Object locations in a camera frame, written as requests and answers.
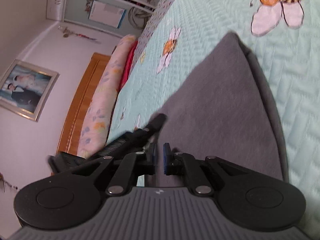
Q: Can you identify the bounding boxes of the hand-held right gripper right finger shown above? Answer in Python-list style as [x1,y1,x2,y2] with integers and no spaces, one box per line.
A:
[163,142,253,196]

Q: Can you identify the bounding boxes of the silver rings door decal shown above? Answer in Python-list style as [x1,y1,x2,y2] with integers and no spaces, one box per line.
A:
[128,7,152,31]

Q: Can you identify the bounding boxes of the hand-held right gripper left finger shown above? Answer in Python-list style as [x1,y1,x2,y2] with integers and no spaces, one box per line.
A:
[71,144,158,196]

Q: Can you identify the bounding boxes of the red blanket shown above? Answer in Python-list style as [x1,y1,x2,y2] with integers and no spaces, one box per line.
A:
[118,41,139,92]

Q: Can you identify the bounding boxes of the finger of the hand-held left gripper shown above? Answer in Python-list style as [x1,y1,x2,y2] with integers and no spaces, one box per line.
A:
[135,113,167,153]

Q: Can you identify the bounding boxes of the mint quilted bee bedspread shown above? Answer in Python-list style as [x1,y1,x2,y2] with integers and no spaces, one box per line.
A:
[106,0,320,230]

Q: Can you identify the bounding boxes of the blue bordered paper chart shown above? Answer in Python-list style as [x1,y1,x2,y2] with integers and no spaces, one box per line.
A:
[88,0,126,29]

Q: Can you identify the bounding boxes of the red hanging wall ornament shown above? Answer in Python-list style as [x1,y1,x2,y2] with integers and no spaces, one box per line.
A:
[58,25,102,44]

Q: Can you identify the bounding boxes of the purple floral bed sheet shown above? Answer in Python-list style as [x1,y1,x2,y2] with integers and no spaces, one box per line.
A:
[130,0,192,70]

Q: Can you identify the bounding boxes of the framed wedding photo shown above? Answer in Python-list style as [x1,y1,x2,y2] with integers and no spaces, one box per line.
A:
[0,59,60,122]

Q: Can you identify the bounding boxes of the wooden headboard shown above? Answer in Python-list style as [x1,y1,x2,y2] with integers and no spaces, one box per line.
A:
[50,52,112,177]

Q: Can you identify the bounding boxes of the grey sweater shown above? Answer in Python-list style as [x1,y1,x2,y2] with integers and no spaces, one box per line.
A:
[144,31,290,188]

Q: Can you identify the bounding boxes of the sliding door wardrobe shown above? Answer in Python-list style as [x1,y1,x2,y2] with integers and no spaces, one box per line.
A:
[46,0,175,38]

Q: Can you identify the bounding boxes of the long floral pillow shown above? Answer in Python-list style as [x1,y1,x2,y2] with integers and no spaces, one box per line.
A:
[76,34,137,159]

